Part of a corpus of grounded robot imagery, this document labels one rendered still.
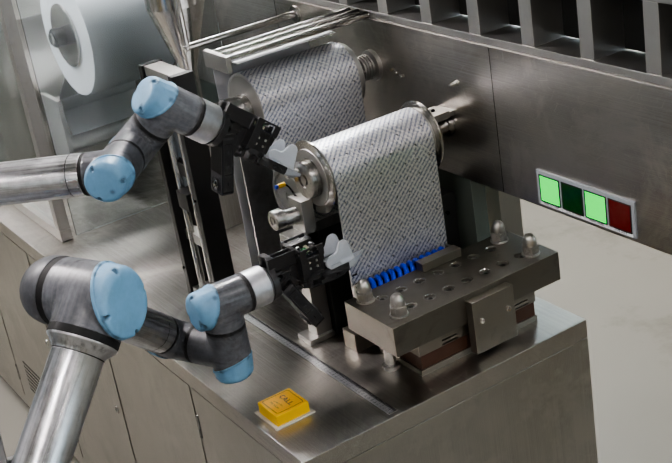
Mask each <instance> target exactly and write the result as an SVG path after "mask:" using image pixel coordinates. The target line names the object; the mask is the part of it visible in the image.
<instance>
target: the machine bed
mask: <svg viewBox="0 0 672 463"><path fill-rule="evenodd" d="M63 202H64V206H65V210H66V213H67V217H68V221H69V225H70V229H71V233H72V237H73V239H70V240H67V241H65V242H61V241H60V240H59V239H57V238H56V237H55V236H53V235H52V234H51V233H49V232H48V231H47V230H45V229H44V228H43V227H41V226H40V225H39V224H37V223H36V222H35V221H33V220H32V219H31V218H29V217H28V216H27V215H25V214H24V213H23V212H21V211H20V210H19V209H17V208H16V207H15V206H13V205H4V206H0V231H1V232H2V233H3V234H4V235H6V236H7V237H8V238H9V239H10V240H12V241H13V242H14V243H15V244H17V245H18V246H19V247H20V248H22V249H23V250H24V251H25V252H26V253H28V254H29V255H30V256H31V257H33V258H34V259H35V260H36V261H37V260H39V259H41V258H43V257H47V256H51V255H65V256H70V257H77V258H84V259H91V260H98V261H112V262H115V263H116V264H121V265H125V266H128V267H130V268H132V269H133V270H134V271H135V272H136V273H137V274H138V275H139V276H140V278H141V280H142V282H143V284H144V289H145V290H146V294H147V307H149V308H152V309H154V310H157V311H159V312H162V313H164V314H167V315H169V316H172V317H174V318H177V319H179V320H182V321H186V322H191V321H190V318H189V315H188V314H187V311H186V298H187V296H188V295H189V293H188V288H187V284H186V279H185V275H184V270H183V268H182V261H181V257H180V252H179V248H178V243H177V239H176V234H175V230H174V225H173V221H172V216H171V212H170V207H169V203H168V202H165V203H163V204H160V205H157V206H155V207H152V208H149V209H146V210H144V211H141V212H138V213H136V214H133V215H130V216H128V217H125V218H122V219H119V220H117V221H114V222H111V223H109V224H106V225H103V226H101V227H98V228H95V229H93V230H90V231H87V232H84V233H82V234H79V235H76V233H75V229H74V225H73V221H72V217H71V213H70V209H69V205H68V202H67V199H63ZM226 234H227V239H228V243H229V248H230V253H231V258H232V263H233V268H234V273H235V274H237V273H239V272H241V271H244V270H246V269H249V268H251V267H252V264H251V259H250V254H249V249H248V244H247V239H246V234H245V229H244V223H241V224H238V225H236V226H233V227H231V228H228V229H226ZM534 310H535V314H536V315H537V320H536V321H534V322H532V323H530V324H528V325H526V326H524V327H522V328H520V329H518V330H517V331H518V335H517V336H515V337H513V338H511V339H509V340H507V341H505V342H503V343H501V344H499V345H497V346H495V347H493V348H491V349H489V350H487V351H485V352H483V353H481V354H479V355H477V354H475V353H473V352H472V353H469V354H467V355H465V356H463V357H461V358H459V359H457V360H455V361H453V362H451V363H449V364H447V365H445V366H443V367H441V368H439V369H437V370H435V371H433V372H431V373H429V374H427V375H425V376H423V377H422V376H421V375H419V374H417V373H416V372H414V371H412V370H411V369H409V368H407V367H406V366H404V365H402V364H401V363H400V368H399V369H398V370H396V371H393V372H387V371H384V370H383V367H382V364H383V363H384V362H385V359H384V353H383V352H381V351H380V348H379V346H377V345H373V346H371V347H369V348H366V349H364V350H362V351H360V352H358V353H357V352H355V351H354V350H352V349H351V348H349V347H347V346H346V345H345V341H344V335H343V332H341V333H339V334H337V333H336V332H335V336H333V337H331V338H328V339H326V340H324V341H322V342H320V343H318V344H315V345H313V346H310V345H308V344H307V343H305V342H304V341H302V340H301V339H299V338H298V333H300V332H302V331H304V330H306V329H308V328H309V327H308V324H307V323H306V322H304V321H303V319H302V318H301V317H300V316H299V315H300V314H299V313H298V312H297V310H296V309H295V308H294V307H293V306H292V305H291V304H290V303H289V302H288V301H287V300H286V299H285V298H284V297H283V296H282V295H281V297H280V298H279V299H276V300H274V301H273V302H272V303H270V304H268V305H265V306H263V307H261V308H259V309H256V310H254V311H251V312H249V313H251V314H252V315H254V316H255V317H257V318H258V319H260V320H261V321H263V322H265V323H266V324H268V325H269V326H271V327H272V328H274V329H275V330H277V331H278V332H280V333H281V334H283V335H284V336H286V337H287V338H289V339H290V340H292V341H293V342H295V343H297V344H298V345H300V346H301V347H303V348H304V349H306V350H307V351H309V352H310V353H312V354H313V355H315V356H316V357H318V358H319V359H321V360H322V361H324V362H325V363H327V364H328V365H330V366H332V367H333V368H335V369H336V370H338V371H339V372H341V373H342V374H344V375H345V376H347V377H348V378H350V379H351V380H353V381H354V382H356V383H357V384H359V385H360V386H362V387H364V388H365V389H367V390H368V391H370V392H371V393H373V394H374V395H376V396H377V397H379V398H380V399H382V400H383V401H385V402H386V403H388V404H389V405H391V406H392V407H394V408H395V409H397V411H395V412H393V413H391V414H389V415H387V414H385V413H384V412H382V411H381V410H379V409H378V408H377V407H375V406H374V405H372V404H371V403H369V402H368V401H366V400H365V399H363V398H362V397H360V396H359V395H357V394H356V393H354V392H353V391H351V390H350V389H348V388H347V387H345V386H344V385H342V384H341V383H339V382H338V381H336V380H335V379H333V378H332V377H330V376H329V375H327V374H326V373H324V372H323V371H321V370H320V369H318V368H317V367H315V366H314V365H312V364H311V363H309V362H308V361H306V360H305V359H303V358H302V357H300V356H299V355H297V354H296V353H294V352H293V351H291V350H290V349H288V348H287V347H285V346H284V345H282V344H281V343H279V342H278V341H276V340H275V339H273V338H272V337H270V336H269V335H267V334H266V333H264V332H263V331H261V330H260V329H259V328H257V327H256V326H254V325H253V324H251V323H250V322H248V321H247V320H245V323H246V328H247V333H248V338H249V343H250V347H251V350H252V356H253V366H254V369H253V372H252V374H251V375H250V376H249V377H248V378H247V379H245V380H243V381H241V382H238V383H233V384H225V383H221V382H220V381H219V380H217V379H216V377H215V373H213V367H209V366H203V365H198V364H194V363H189V362H184V361H179V360H173V359H162V358H159V357H157V356H154V355H153V356H154V357H155V358H156V359H157V360H159V361H160V362H161V363H162V364H164V365H165V366H166V367H167V368H168V369H170V370H171V371H172V372H173V373H175V374H176V375H177V376H178V377H180V378H181V379H182V380H183V381H184V382H186V383H187V384H188V385H189V386H191V387H192V388H193V389H194V390H195V391H197V392H198V393H199V394H200V395H202V396H203V397H204V398H205V399H206V400H208V401H209V402H210V403H211V404H213V405H214V406H215V407H216V408H217V409H219V410H220V411H221V412H222V413H224V414H225V415H226V416H227V417H229V418H230V419H231V420H232V421H233V422H235V423H236V424H237V425H238V426H240V427H241V428H242V429H243V430H244V431H246V432H247V433H248V434H249V435H251V436H252V437H253V438H254V439H255V440H257V441H258V442H259V443H260V444H262V445H263V446H264V447H265V448H266V449H268V450H269V451H270V452H271V453H273V454H274V455H275V456H276V457H278V458H279V459H280V460H281V461H282V462H284V463H343V462H345V461H347V460H349V459H351V458H353V457H355V456H357V455H359V454H361V453H363V452H365V451H367V450H369V449H371V448H372V447H374V446H376V445H378V444H380V443H382V442H384V441H386V440H388V439H390V438H392V437H394V436H396V435H398V434H400V433H402V432H404V431H406V430H407V429H409V428H411V427H413V426H415V425H417V424H419V423H421V422H423V421H425V420H427V419H429V418H431V417H433V416H435V415H437V414H439V413H440V412H442V411H444V410H446V409H448V408H450V407H452V406H454V405H456V404H458V403H460V402H462V401H464V400H466V399H468V398H470V397H472V396H474V395H475V394H477V393H479V392H481V391H483V390H485V389H487V388H489V387H491V386H493V385H495V384H497V383H499V382H501V381H503V380H505V379H507V378H508V377H510V376H512V375H514V374H516V373H518V372H520V371H522V370H524V369H526V368H528V367H530V366H532V365H534V364H536V363H538V362H540V361H542V360H543V359H545V358H547V357H549V356H551V355H553V354H555V353H557V352H559V351H561V350H563V349H565V348H567V347H569V346H571V345H573V344H575V343H576V342H578V341H580V340H582V339H584V338H586V337H587V336H588V335H587V323H586V319H584V318H581V317H579V316H577V315H575V314H573V313H571V312H568V311H566V310H564V309H562V308H560V307H558V306H555V305H553V304H551V303H549V302H547V301H545V300H542V299H540V298H538V297H536V296H535V302H534ZM287 388H290V389H291V390H293V391H294V392H295V393H297V394H298V395H300V396H301V397H302V398H304V399H305V400H307V401H308V403H309V407H310V408H312V409H313V410H315V413H313V414H311V415H309V416H307V417H305V418H303V419H301V420H298V421H296V422H294V423H292V424H290V425H288V426H286V427H284V428H282V429H280V430H278V431H277V430H275V429H274V428H273V427H272V426H270V425H269V424H268V423H267V422H265V421H264V420H263V419H261V418H260V417H259V416H258V415H256V414H255V411H257V410H259V407H258V402H260V401H262V400H264V399H266V398H268V397H270V396H273V395H275V394H277V393H279V392H281V391H283V390H285V389H287Z"/></svg>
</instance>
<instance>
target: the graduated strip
mask: <svg viewBox="0 0 672 463"><path fill-rule="evenodd" d="M244 319H245V320H247V321H248V322H250V323H251V324H253V325H254V326H256V327H257V328H259V329H260V330H261V331H263V332H264V333H266V334H267V335H269V336H270V337H272V338H273V339H275V340H276V341H278V342H279V343H281V344H282V345H284V346H285V347H287V348H288V349H290V350H291V351H293V352H294V353H296V354H297V355H299V356H300V357H302V358H303V359H305V360H306V361H308V362H309V363H311V364H312V365H314V366H315V367H317V368H318V369H320V370H321V371H323V372H324V373H326V374H327V375H329V376H330V377H332V378H333V379H335V380H336V381H338V382H339V383H341V384H342V385H344V386H345V387H347V388H348V389H350V390H351V391H353V392H354V393H356V394H357V395H359V396H360V397H362V398H363V399H365V400H366V401H368V402H369V403H371V404H372V405H374V406H375V407H377V408H378V409H379V410H381V411H382V412H384V413H385V414H387V415H389V414H391V413H393V412H395V411H397V409H395V408H394V407H392V406H391V405H389V404H388V403H386V402H385V401H383V400H382V399H380V398H379V397H377V396H376V395H374V394H373V393H371V392H370V391H368V390H367V389H365V388H364V387H362V386H360V385H359V384H357V383H356V382H354V381H353V380H351V379H350V378H348V377H347V376H345V375H344V374H342V373H341V372H339V371H338V370H336V369H335V368H333V367H332V366H330V365H328V364H327V363H325V362H324V361H322V360H321V359H319V358H318V357H316V356H315V355H313V354H312V353H310V352H309V351H307V350H306V349H304V348H303V347H301V346H300V345H298V344H297V343H295V342H293V341H292V340H290V339H289V338H287V337H286V336H284V335H283V334H281V333H280V332H278V331H277V330H275V329H274V328H272V327H271V326H269V325H268V324H266V323H265V322H263V321H261V320H260V319H258V318H257V317H255V316H254V315H252V314H251V313H248V314H246V315H244Z"/></svg>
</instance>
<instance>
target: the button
mask: <svg viewBox="0 0 672 463"><path fill-rule="evenodd" d="M258 407H259V412H260V413H261V414H262V415H263V416H264V417H266V418H267V419H268V420H270V421H271V422H272V423H273V424H275V425H276V426H277V427H279V426H281V425H283V424H285V423H287V422H289V421H291V420H293V419H295V418H297V417H300V416H302V415H304V414H306V413H308V412H310V409H309V403H308V401H307V400H305V399H304V398H302V397H301V396H300V395H298V394H297V393H295V392H294V391H293V390H291V389H290V388H287V389H285V390H283V391H281V392H279V393H277V394H275V395H273V396H270V397H268V398H266V399H264V400H262V401H260V402H258Z"/></svg>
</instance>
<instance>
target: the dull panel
mask: <svg viewBox="0 0 672 463"><path fill-rule="evenodd" d="M438 174H439V182H440V186H441V187H444V188H447V189H449V190H452V191H454V195H455V203H456V211H457V219H458V227H459V235H460V243H461V249H464V248H466V247H468V246H470V245H473V244H475V243H477V242H479V241H482V240H484V239H486V238H488V237H491V236H490V227H489V218H488V210H487V201H486V192H485V185H483V184H480V183H477V182H475V181H472V180H469V179H467V178H464V177H461V176H459V175H456V174H453V173H451V172H448V171H445V170H443V169H440V168H438Z"/></svg>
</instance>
